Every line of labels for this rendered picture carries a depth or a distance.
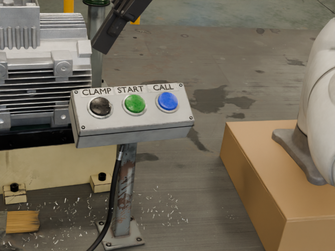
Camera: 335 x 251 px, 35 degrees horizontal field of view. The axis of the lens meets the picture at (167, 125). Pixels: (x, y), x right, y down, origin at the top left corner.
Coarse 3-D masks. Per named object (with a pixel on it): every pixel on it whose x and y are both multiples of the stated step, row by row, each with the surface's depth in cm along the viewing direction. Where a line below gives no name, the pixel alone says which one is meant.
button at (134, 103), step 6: (132, 96) 75; (138, 96) 76; (126, 102) 75; (132, 102) 75; (138, 102) 75; (144, 102) 75; (126, 108) 75; (132, 108) 74; (138, 108) 74; (144, 108) 75
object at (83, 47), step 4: (80, 40) 87; (84, 40) 87; (88, 40) 87; (76, 44) 88; (80, 44) 86; (84, 44) 87; (88, 44) 87; (80, 48) 86; (84, 48) 86; (88, 48) 87; (80, 52) 86; (84, 52) 86; (88, 52) 86; (80, 56) 87; (84, 56) 87; (88, 56) 88
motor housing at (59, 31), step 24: (48, 24) 88; (72, 24) 88; (48, 48) 87; (72, 48) 88; (24, 72) 84; (48, 72) 86; (0, 96) 84; (24, 96) 86; (48, 96) 87; (24, 120) 92; (48, 120) 94
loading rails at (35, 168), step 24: (0, 144) 91; (24, 144) 92; (48, 144) 94; (72, 144) 96; (0, 168) 93; (24, 168) 95; (48, 168) 97; (72, 168) 99; (96, 168) 100; (0, 192) 96; (24, 192) 94; (96, 192) 99
